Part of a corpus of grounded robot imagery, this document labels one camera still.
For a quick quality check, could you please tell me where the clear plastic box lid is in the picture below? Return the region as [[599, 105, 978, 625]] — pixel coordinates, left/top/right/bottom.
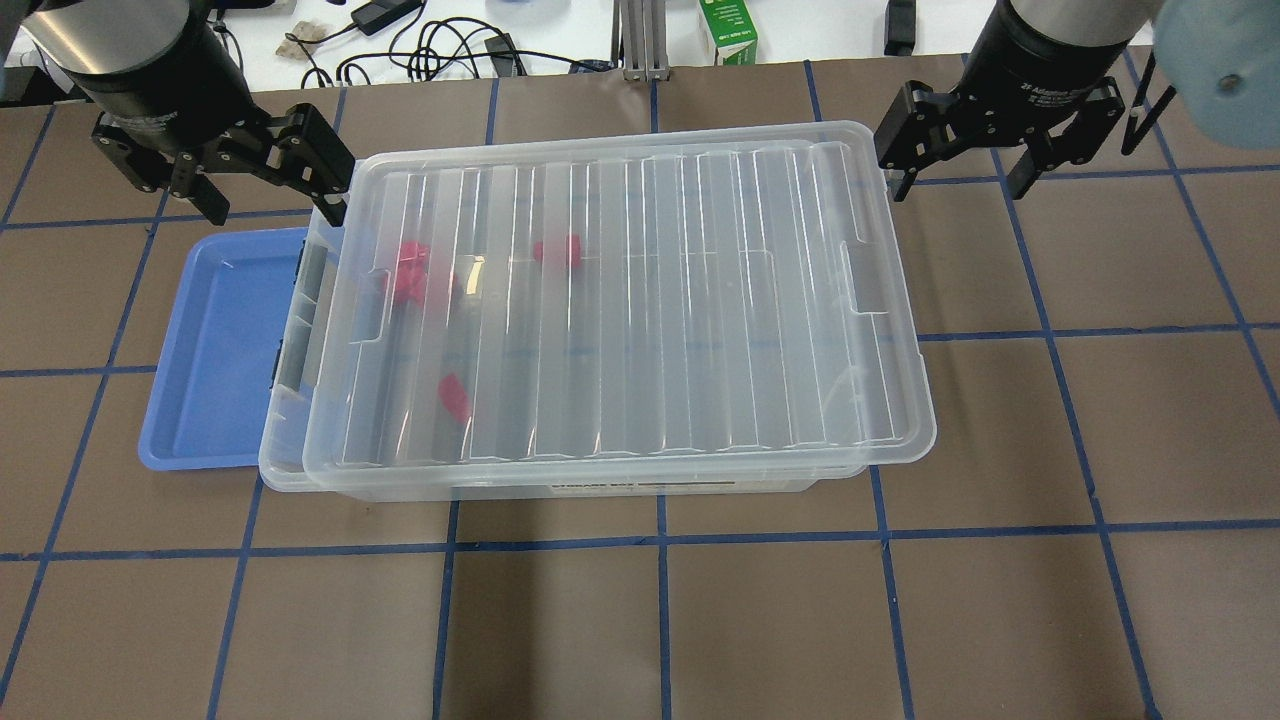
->
[[335, 120, 937, 468]]

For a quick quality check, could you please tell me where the black power adapter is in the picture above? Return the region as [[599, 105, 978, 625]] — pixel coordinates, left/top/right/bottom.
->
[[349, 0, 424, 36]]

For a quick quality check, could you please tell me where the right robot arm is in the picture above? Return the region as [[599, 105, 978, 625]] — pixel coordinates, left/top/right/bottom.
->
[[874, 1, 1279, 201]]

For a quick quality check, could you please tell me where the aluminium frame post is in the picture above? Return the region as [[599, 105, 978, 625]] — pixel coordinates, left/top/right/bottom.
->
[[611, 0, 669, 82]]

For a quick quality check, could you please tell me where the red block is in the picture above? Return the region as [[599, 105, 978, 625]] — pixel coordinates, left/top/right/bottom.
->
[[383, 241, 444, 311], [532, 234, 584, 270], [436, 373, 472, 427]]

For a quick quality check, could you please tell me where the clear plastic storage box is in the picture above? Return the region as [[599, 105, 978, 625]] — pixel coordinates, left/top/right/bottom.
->
[[259, 225, 870, 503]]

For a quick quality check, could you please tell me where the green white carton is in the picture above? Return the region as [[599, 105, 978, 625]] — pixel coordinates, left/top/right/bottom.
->
[[696, 0, 760, 67]]

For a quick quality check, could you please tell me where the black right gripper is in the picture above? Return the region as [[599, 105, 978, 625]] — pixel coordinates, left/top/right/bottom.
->
[[876, 5, 1126, 202]]

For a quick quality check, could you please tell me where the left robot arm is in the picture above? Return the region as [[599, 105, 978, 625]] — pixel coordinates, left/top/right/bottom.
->
[[4, 1, 356, 227]]

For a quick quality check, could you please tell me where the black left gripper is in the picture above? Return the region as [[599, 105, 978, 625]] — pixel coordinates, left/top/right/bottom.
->
[[68, 24, 356, 228]]

